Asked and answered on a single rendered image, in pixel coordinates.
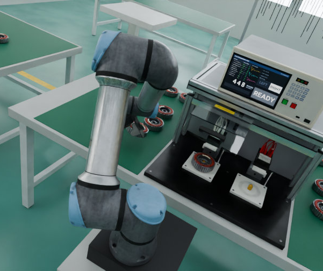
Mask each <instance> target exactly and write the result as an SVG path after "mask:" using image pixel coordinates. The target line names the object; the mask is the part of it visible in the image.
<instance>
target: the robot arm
mask: <svg viewBox="0 0 323 271"><path fill-rule="evenodd" d="M91 70H93V71H94V72H96V75H95V79H96V80H97V82H98V83H99V91H98V97H97V103H96V109H95V115H94V122H93V126H92V131H91V138H90V144H89V150H88V156H87V162H86V166H85V171H84V172H83V173H82V174H81V175H79V176H78V179H77V182H73V183H72V184H71V186H70V195H69V210H68V212H69V221H70V223H71V225H73V226H78V227H84V228H85V229H87V228H91V229H101V230H111V231H112V232H111V234H110V238H109V247H110V251H111V253H112V255H113V256H114V257H115V258H116V259H117V260H118V261H119V262H121V263H123V264H125V265H128V266H141V265H143V264H145V263H147V262H148V261H149V260H150V259H151V258H152V257H153V255H154V253H155V251H156V248H157V236H156V234H157V232H158V230H159V227H160V225H161V222H162V221H163V219H164V217H165V212H166V208H167V203H166V199H165V197H164V195H163V194H162V193H161V192H159V190H158V189H157V188H156V187H154V186H153V185H150V184H147V183H137V184H135V185H133V186H131V187H130V188H129V189H122V188H119V187H120V181H119V180H118V178H117V177H116V172H117V166H118V160H119V154H120V148H121V142H122V138H123V132H124V129H125V128H126V127H129V126H130V125H131V123H133V122H135V123H133V124H132V128H133V130H132V132H131V136H137V135H139V134H140V135H141V136H142V138H144V132H143V129H142V127H141V125H140V122H139V121H138V118H137V116H142V117H146V118H155V117H156V116H157V113H158V110H159V100H160V99H161V97H162V96H163V94H164V93H165V91H166V90H168V89H170V88H171V87H172V86H173V85H174V83H175V82H176V80H177V77H178V63H177V60H176V58H175V56H174V54H173V52H172V51H171V50H170V49H169V48H168V47H167V46H166V45H165V44H163V43H161V42H160V41H157V40H152V39H147V38H143V37H139V36H135V35H131V34H127V33H122V32H121V31H118V32H117V31H111V30H105V31H103V32H102V34H101V35H100V37H99V39H98V43H97V45H96V49H95V52H94V56H93V60H92V64H91ZM138 80H139V81H145V83H144V85H143V87H142V89H141V92H140V95H139V97H135V96H130V92H131V90H132V89H134V88H135V87H136V86H137V84H138Z"/></svg>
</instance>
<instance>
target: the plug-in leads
mask: <svg viewBox="0 0 323 271"><path fill-rule="evenodd" d="M269 141H273V142H272V143H273V145H272V147H271V148H270V149H269V150H268V153H267V149H268V147H269V145H270V144H272V143H270V144H269V145H268V147H267V148H266V146H267V143H268V142H269ZM275 144H276V145H277V143H275V141H274V140H271V139H269V140H268V141H267V142H266V143H265V144H264V145H263V146H262V148H261V150H260V153H262V154H265V155H266V153H267V156H269V157H271V156H272V154H273V153H274V150H275V148H276V145H275ZM274 146H275V148H274Z"/></svg>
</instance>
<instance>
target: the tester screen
mask: <svg viewBox="0 0 323 271"><path fill-rule="evenodd" d="M234 78H235V79H237V80H240V81H242V82H245V83H246V85H245V88H243V87H241V86H238V85H236V84H234V83H232V81H233V79H234ZM288 78H289V75H287V74H284V73H281V72H279V71H276V70H274V69H271V68H268V67H266V66H263V65H261V64H258V63H256V62H253V61H250V60H247V59H245V58H242V57H240V56H237V55H234V56H233V59H232V62H231V64H230V67H229V69H228V72H227V74H226V77H225V79H224V82H223V84H222V87H225V88H227V89H230V90H232V91H235V92H237V93H239V94H242V95H244V96H246V97H249V98H251V99H254V98H252V97H251V95H252V93H253V90H254V88H255V87H257V88H259V89H261V90H264V91H266V92H269V93H271V94H274V95H276V96H278V97H279V95H280V94H281V92H282V90H283V88H284V86H285V84H286V82H287V80H288ZM259 79H263V80H265V81H268V82H270V83H273V84H275V85H278V86H280V87H282V90H281V92H280V93H279V94H278V93H276V92H274V91H271V90H269V89H266V88H264V87H261V86H259V85H257V82H258V80H259ZM225 82H227V83H229V84H232V85H234V86H236V87H239V88H241V89H244V90H246V91H249V92H250V93H249V95H247V94H244V93H242V92H240V91H237V90H235V89H232V88H230V87H228V86H225V85H224V83H225ZM277 99H278V98H277ZM254 100H256V99H254ZM256 101H258V102H261V101H259V100H256ZM276 101H277V100H276ZM261 103H263V102H261ZM263 104H265V105H268V106H270V107H272V108H273V107H274V106H271V105H269V104H266V103H263Z"/></svg>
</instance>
